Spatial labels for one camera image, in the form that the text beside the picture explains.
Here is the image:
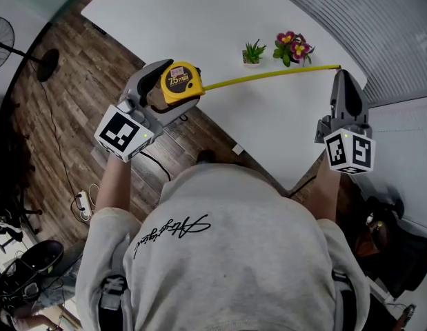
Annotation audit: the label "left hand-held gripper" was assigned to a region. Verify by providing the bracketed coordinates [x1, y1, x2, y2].
[94, 59, 201, 163]

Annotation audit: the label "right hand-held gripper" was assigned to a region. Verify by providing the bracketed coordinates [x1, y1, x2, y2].
[315, 69, 377, 176]

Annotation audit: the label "yellow tape measure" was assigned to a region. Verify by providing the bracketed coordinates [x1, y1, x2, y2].
[160, 61, 342, 106]

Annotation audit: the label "person's right forearm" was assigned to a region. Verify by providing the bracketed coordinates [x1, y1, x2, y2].
[315, 151, 342, 222]

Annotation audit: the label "person's left forearm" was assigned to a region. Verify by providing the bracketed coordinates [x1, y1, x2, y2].
[95, 154, 133, 217]

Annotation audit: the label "pink flower plant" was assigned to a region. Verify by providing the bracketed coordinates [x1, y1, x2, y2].
[272, 30, 316, 68]

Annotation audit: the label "white window blinds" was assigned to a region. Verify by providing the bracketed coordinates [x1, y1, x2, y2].
[257, 0, 427, 103]

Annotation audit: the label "green succulent in white pot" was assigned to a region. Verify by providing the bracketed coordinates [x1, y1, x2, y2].
[241, 39, 268, 68]

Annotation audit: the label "black standing fan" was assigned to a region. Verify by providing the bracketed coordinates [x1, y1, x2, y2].
[0, 15, 61, 83]

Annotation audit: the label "white power strip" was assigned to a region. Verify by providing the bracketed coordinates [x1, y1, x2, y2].
[75, 190, 94, 221]

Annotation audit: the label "black office chair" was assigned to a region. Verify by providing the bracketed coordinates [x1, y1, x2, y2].
[354, 194, 427, 300]

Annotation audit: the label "person's grey sweatshirt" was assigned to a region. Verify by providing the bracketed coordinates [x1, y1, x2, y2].
[76, 163, 371, 331]

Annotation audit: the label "grey shoulder strap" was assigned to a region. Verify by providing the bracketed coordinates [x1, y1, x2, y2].
[98, 273, 128, 331]
[331, 269, 359, 331]

